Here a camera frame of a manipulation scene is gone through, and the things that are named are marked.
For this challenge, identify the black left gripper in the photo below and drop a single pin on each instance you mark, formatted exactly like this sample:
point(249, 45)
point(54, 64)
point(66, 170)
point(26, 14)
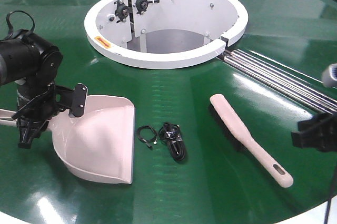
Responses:
point(41, 107)

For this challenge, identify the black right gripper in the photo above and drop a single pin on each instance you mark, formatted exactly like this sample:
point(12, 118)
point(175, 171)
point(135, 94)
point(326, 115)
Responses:
point(319, 133)

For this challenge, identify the pink plastic dustpan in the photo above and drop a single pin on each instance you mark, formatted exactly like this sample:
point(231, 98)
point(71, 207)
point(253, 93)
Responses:
point(99, 145)

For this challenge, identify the pink hand broom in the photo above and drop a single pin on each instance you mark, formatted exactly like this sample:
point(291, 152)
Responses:
point(241, 133)

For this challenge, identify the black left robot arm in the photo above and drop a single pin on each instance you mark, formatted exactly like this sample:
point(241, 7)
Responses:
point(32, 62)

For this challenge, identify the chrome conveyor rollers right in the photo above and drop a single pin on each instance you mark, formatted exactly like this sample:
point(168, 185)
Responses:
point(280, 80)

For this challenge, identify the left black bearing block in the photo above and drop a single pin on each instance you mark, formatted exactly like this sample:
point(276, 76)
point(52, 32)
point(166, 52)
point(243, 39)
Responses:
point(122, 10)

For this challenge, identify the black bearing block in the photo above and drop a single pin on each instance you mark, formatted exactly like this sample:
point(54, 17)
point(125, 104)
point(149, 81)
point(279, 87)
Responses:
point(142, 5)
point(122, 10)

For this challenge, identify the right black bearing block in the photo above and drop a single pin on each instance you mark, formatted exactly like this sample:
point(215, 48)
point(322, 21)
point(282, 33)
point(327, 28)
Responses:
point(142, 5)

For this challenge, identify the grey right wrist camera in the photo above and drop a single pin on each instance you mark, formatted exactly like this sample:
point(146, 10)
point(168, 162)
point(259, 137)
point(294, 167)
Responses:
point(329, 76)

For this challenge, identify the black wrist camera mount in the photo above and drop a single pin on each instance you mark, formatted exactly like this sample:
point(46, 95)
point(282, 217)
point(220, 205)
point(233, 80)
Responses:
point(78, 100)

